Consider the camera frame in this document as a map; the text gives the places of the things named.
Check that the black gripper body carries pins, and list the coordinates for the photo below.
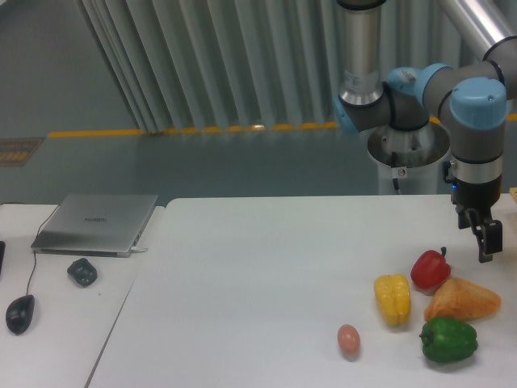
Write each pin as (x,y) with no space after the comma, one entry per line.
(480,197)

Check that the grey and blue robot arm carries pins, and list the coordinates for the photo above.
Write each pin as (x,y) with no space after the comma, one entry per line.
(439,113)

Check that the wooden basket edge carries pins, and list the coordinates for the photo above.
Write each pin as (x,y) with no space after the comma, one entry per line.
(513,193)

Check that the triangular orange bread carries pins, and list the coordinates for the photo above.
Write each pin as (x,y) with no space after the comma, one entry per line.
(462,300)

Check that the red bell pepper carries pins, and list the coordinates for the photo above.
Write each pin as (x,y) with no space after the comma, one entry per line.
(431,269)

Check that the yellow bell pepper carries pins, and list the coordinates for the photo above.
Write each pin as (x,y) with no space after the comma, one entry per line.
(392,293)

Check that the green bell pepper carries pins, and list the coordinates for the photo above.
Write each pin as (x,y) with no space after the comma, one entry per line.
(446,340)

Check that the brown egg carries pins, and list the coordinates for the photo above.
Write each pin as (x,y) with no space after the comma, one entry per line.
(348,339)

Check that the white laptop dongle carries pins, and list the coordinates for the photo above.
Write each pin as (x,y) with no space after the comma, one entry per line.
(137,250)

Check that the silver closed laptop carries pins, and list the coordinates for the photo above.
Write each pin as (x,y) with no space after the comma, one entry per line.
(96,225)

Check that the small black gadget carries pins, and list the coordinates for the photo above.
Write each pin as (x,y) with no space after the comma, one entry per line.
(83,272)

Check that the black computer mouse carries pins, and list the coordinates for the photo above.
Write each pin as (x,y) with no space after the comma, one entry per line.
(19,314)

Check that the black device at left edge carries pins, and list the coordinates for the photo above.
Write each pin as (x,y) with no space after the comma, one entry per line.
(2,254)

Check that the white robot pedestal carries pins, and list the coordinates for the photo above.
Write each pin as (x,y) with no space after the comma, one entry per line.
(408,162)

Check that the grey corrugated curtain wall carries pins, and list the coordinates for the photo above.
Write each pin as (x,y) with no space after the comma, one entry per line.
(203,65)

